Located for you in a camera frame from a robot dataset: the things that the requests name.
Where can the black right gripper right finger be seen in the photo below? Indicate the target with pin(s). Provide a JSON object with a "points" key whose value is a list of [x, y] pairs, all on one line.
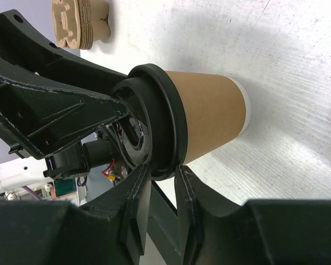
{"points": [[215, 230]]}

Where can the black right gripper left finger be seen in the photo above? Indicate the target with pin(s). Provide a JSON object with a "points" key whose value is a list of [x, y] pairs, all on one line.
{"points": [[111, 229]]}

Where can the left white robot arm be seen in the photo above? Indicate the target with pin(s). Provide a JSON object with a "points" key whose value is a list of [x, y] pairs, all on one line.
{"points": [[73, 162]]}

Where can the brown pulp cup carrier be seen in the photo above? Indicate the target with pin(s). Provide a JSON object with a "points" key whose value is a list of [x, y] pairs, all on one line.
{"points": [[79, 23]]}

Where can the brown paper coffee cup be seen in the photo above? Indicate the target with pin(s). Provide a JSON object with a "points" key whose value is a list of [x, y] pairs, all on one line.
{"points": [[217, 110]]}

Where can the black plastic cup lid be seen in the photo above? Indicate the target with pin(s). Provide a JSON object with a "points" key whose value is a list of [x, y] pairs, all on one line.
{"points": [[155, 130]]}

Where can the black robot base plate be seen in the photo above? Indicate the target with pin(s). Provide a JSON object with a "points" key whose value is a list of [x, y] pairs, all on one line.
{"points": [[163, 226]]}

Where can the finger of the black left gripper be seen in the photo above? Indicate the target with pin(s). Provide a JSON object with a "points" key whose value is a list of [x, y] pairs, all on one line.
{"points": [[40, 117], [22, 45]]}

